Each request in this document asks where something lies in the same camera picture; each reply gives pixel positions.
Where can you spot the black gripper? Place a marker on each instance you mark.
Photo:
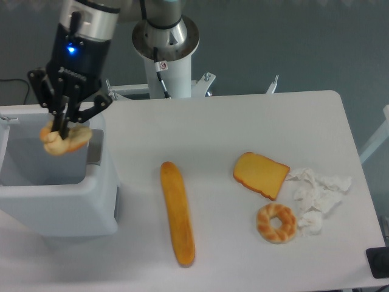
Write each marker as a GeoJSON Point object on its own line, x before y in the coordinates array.
{"type": "Point", "coordinates": [76, 61]}

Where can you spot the round twisted bread bun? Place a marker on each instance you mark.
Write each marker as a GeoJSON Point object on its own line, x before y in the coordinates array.
{"type": "Point", "coordinates": [53, 143]}

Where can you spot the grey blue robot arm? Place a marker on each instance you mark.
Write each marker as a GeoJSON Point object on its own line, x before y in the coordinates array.
{"type": "Point", "coordinates": [97, 20]}

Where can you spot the white trash can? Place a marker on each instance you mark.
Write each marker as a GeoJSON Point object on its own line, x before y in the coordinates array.
{"type": "Point", "coordinates": [72, 195]}

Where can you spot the long baguette bread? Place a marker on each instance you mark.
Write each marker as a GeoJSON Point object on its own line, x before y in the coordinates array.
{"type": "Point", "coordinates": [178, 211]}

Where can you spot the orange toast slice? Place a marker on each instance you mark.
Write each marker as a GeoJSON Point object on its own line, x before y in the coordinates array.
{"type": "Point", "coordinates": [260, 174]}

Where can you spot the crumpled white tissue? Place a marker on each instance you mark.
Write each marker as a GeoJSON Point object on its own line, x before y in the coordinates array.
{"type": "Point", "coordinates": [316, 197]}

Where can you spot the black device at edge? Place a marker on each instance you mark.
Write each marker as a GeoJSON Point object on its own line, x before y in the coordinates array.
{"type": "Point", "coordinates": [378, 261]}

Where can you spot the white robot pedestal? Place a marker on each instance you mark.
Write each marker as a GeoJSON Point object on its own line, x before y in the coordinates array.
{"type": "Point", "coordinates": [166, 57]}

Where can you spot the white metal base frame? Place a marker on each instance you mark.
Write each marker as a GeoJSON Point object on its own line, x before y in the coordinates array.
{"type": "Point", "coordinates": [199, 88]}

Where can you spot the braided ring bread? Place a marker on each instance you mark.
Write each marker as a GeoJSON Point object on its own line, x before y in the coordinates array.
{"type": "Point", "coordinates": [276, 223]}

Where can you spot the white frame at right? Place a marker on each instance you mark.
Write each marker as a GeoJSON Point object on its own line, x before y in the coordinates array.
{"type": "Point", "coordinates": [375, 140]}

